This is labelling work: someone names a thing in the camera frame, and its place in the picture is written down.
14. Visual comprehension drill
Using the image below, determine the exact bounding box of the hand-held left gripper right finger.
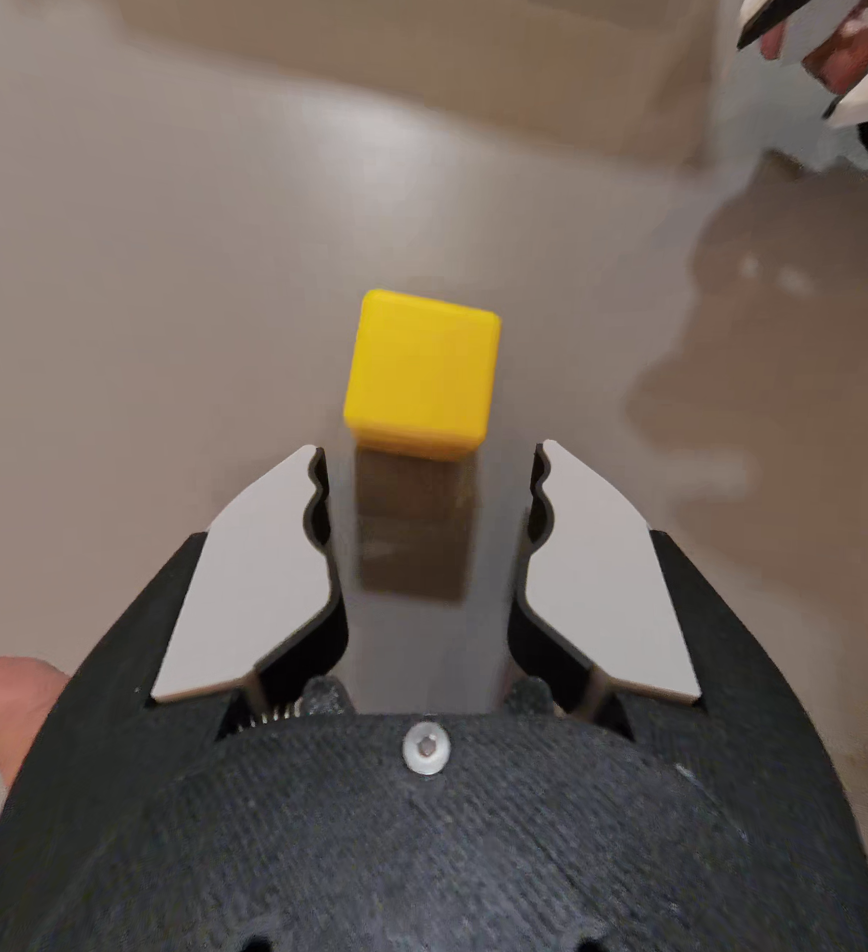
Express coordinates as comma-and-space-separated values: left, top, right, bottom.
508, 439, 704, 724

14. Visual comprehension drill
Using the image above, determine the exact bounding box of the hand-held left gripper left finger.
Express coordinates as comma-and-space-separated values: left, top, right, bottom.
150, 445, 350, 728

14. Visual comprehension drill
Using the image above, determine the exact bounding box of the person's right hand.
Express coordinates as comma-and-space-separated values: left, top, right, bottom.
804, 16, 868, 95

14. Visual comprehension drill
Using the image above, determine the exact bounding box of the yellow cube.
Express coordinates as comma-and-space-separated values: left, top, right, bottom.
343, 289, 503, 462

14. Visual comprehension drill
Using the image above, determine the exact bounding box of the grey desk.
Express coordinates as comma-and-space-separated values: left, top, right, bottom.
0, 0, 868, 952

